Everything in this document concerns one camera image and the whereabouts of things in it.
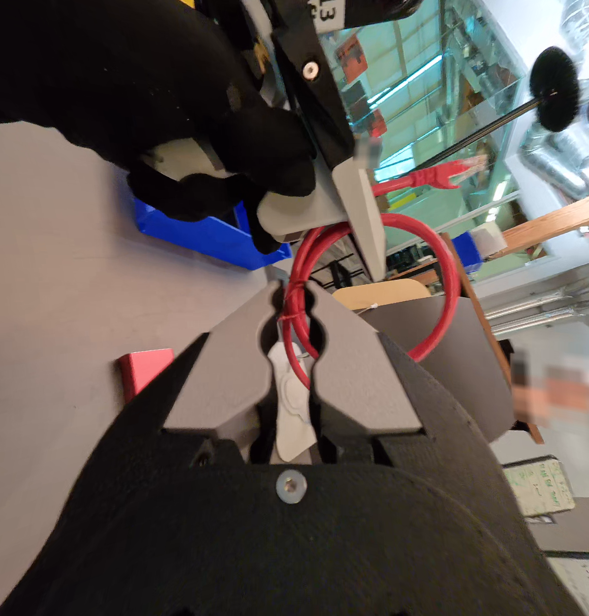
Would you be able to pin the blue plastic bin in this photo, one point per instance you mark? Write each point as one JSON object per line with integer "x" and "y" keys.
{"x": 467, "y": 250}
{"x": 193, "y": 231}

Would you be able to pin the orange black box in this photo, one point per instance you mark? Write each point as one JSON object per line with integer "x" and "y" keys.
{"x": 377, "y": 124}
{"x": 352, "y": 57}

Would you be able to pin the whiteboard with writing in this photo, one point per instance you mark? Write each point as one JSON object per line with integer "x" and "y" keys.
{"x": 578, "y": 587}
{"x": 540, "y": 486}

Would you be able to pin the silver spiral air duct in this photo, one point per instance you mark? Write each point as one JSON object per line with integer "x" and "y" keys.
{"x": 554, "y": 159}

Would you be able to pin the person's left hand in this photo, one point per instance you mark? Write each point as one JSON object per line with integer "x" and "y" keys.
{"x": 131, "y": 77}

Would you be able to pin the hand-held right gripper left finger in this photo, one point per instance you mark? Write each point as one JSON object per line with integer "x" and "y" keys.
{"x": 217, "y": 380}

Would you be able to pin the black floor lamp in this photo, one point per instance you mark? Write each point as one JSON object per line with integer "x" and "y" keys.
{"x": 557, "y": 91}

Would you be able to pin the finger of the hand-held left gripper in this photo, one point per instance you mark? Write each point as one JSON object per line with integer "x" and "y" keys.
{"x": 364, "y": 216}

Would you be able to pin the small red block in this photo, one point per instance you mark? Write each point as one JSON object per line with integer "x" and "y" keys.
{"x": 145, "y": 370}

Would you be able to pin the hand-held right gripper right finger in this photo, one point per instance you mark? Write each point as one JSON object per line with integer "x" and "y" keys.
{"x": 366, "y": 380}

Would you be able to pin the tan board with black panel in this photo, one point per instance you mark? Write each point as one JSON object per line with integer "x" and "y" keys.
{"x": 467, "y": 365}

